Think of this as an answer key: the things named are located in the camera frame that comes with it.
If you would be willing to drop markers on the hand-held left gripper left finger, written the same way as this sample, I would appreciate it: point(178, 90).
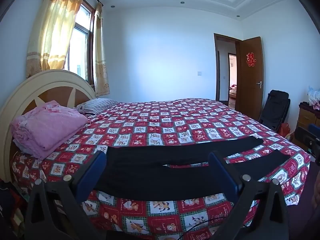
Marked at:
point(93, 172)

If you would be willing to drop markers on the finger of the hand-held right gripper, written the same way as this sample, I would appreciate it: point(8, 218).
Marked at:
point(316, 142)

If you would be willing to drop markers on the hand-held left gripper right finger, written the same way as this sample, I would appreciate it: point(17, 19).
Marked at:
point(221, 172)

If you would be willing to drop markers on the black pants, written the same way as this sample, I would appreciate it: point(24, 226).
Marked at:
point(150, 170)

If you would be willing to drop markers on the wooden dresser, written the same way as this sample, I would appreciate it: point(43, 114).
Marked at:
point(307, 117)

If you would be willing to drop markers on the red bag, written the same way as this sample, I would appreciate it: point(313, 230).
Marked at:
point(284, 130)

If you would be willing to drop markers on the white plastic bag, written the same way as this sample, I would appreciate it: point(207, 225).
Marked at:
point(313, 95)

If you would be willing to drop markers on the black folding chair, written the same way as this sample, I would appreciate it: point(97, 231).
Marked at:
point(275, 107)

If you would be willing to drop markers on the pink folded blanket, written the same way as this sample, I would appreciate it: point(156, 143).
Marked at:
point(50, 125)

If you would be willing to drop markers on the striped pillow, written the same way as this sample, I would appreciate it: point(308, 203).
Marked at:
point(98, 105)

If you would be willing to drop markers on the red printed bedspread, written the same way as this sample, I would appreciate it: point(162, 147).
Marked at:
point(175, 120)

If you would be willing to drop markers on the brown wooden door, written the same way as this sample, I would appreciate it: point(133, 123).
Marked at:
point(251, 92)

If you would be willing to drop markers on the pile of dark clothes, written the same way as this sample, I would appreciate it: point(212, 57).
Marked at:
point(10, 205)

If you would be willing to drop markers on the red paper door decoration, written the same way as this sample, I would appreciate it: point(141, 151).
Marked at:
point(251, 59)

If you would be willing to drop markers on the cream wooden headboard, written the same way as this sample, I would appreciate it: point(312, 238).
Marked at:
point(25, 90)

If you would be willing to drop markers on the narrow yellow curtain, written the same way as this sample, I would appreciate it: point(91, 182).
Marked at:
point(100, 55)

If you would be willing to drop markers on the wooden framed window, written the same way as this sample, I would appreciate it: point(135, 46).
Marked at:
point(80, 47)

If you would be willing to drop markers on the wide yellow curtain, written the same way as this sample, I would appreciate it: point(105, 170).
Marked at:
point(55, 30)

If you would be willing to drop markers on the brown door frame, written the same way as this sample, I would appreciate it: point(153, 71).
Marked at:
point(215, 67)

